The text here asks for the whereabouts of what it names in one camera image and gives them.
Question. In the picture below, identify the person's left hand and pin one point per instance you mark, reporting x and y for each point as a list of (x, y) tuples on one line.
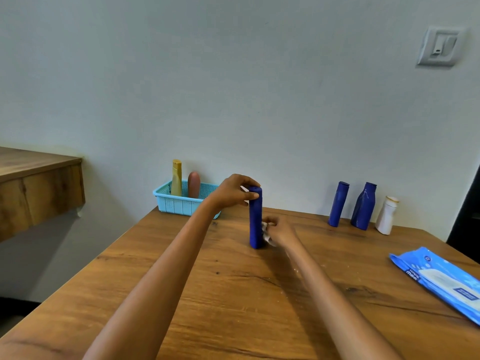
[(230, 194)]

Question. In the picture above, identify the person's right hand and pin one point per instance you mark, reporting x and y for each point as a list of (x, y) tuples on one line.
[(283, 232)]

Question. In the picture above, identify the white wipe cloth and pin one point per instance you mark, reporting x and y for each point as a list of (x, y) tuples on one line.
[(267, 236)]

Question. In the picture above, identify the slim dark blue bottle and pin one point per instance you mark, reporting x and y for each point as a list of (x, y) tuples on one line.
[(255, 221), (338, 206)]

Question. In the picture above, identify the pink bottle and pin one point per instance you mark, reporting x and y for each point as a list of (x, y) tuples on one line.
[(194, 185)]

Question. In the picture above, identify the beige bottle with white cap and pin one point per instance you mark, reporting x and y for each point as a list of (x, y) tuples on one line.
[(176, 187)]

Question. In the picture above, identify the light blue plastic basket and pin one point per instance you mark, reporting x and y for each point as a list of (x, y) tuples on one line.
[(176, 204)]

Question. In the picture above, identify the yellow bottle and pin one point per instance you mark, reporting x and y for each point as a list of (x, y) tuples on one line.
[(177, 165)]

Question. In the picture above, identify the wide dark blue bottle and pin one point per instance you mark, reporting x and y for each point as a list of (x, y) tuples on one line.
[(363, 208)]

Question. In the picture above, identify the blue wet wipes pack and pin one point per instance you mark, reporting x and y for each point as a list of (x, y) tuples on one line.
[(420, 266)]

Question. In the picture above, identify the person's right forearm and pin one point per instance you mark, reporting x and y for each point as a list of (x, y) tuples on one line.
[(341, 303)]

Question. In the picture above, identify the person's left forearm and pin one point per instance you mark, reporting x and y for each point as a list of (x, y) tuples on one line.
[(150, 292)]

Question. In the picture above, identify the wooden table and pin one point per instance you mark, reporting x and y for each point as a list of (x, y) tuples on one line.
[(243, 296)]

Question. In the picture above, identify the black door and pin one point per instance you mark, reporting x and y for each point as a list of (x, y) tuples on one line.
[(467, 221)]

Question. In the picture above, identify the wooden side desk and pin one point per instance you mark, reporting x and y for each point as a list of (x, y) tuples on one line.
[(37, 191)]

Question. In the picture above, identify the grey wall light switch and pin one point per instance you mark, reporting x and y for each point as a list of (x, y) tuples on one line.
[(440, 46)]

